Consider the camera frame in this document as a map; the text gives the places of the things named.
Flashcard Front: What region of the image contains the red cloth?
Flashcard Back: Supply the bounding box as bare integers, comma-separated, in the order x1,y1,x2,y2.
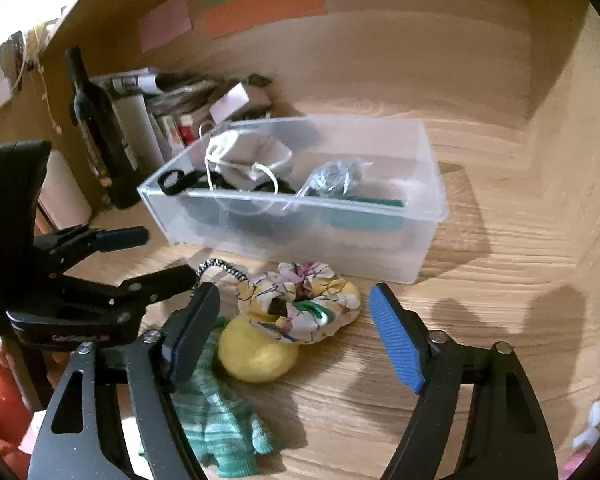
0,345,37,457

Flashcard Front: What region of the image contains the dark glass bottle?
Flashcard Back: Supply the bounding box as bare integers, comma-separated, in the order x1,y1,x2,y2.
64,46,144,210

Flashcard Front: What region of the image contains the pink sticky note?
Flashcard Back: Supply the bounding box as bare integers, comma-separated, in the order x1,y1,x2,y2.
139,0,194,54

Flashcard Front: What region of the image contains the white cylinder container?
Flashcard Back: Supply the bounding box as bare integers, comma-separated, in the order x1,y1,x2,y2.
115,97,169,172

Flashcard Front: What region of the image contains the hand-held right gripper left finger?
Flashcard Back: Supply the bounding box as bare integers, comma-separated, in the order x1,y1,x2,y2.
30,282,221,480

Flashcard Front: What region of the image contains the clear plastic bag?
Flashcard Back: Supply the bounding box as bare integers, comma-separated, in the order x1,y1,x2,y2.
299,158,367,199

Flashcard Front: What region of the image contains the red and white tube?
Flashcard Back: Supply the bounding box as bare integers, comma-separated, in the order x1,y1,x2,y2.
160,112,202,152

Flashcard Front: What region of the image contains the black and white hair tie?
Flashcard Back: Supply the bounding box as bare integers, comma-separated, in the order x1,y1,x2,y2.
192,258,246,295

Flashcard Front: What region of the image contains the stack of books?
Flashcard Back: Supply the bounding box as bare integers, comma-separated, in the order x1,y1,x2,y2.
90,67,274,127

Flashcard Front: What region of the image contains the floral fabric scrunchie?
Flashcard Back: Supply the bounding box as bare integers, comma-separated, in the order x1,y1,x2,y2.
236,261,362,345

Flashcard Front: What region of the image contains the clear plastic storage box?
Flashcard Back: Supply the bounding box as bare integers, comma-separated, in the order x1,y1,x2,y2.
137,116,449,285

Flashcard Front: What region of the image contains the white paper tag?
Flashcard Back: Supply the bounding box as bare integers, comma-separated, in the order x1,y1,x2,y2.
211,82,251,124

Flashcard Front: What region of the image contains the white plastic clip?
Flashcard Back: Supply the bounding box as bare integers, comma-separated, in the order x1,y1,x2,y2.
571,400,600,454

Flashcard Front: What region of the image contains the orange sticky note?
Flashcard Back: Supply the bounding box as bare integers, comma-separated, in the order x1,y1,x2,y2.
198,0,327,40

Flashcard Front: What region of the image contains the green striped knit cloth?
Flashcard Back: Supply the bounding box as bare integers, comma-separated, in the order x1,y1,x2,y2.
140,317,276,479

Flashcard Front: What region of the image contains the white rounded container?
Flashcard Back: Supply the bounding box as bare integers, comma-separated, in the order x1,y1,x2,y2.
39,150,92,229

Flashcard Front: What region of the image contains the hanging string of photos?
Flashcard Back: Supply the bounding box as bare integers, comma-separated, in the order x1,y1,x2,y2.
0,20,64,136

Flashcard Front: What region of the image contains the teal cloth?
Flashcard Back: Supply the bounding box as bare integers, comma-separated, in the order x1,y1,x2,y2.
324,195,407,234

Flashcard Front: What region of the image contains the yellow felt ball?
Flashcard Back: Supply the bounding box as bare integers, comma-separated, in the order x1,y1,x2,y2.
218,317,300,384

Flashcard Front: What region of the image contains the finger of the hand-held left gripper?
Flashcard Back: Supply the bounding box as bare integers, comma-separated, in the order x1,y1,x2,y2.
34,226,150,275
62,264,197,313

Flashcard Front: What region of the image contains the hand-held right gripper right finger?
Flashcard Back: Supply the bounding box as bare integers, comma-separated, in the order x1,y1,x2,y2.
369,282,561,480

